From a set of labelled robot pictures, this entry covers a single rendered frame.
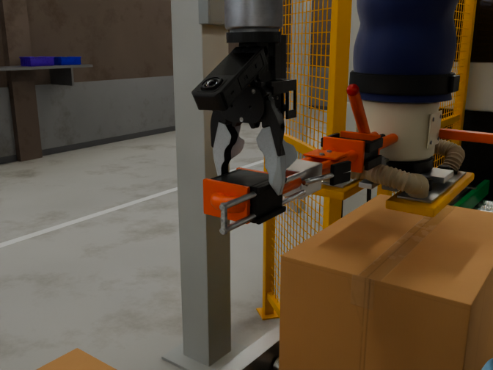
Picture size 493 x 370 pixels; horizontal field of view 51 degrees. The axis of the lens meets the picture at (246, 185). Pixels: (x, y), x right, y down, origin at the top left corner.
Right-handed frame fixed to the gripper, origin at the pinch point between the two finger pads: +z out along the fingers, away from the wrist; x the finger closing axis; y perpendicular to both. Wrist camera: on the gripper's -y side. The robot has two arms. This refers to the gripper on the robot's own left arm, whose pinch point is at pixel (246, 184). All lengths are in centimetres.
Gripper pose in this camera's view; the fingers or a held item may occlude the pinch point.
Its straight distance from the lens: 71.1
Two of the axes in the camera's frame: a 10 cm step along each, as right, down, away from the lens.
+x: -8.0, -1.4, 5.8
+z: 0.2, 9.7, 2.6
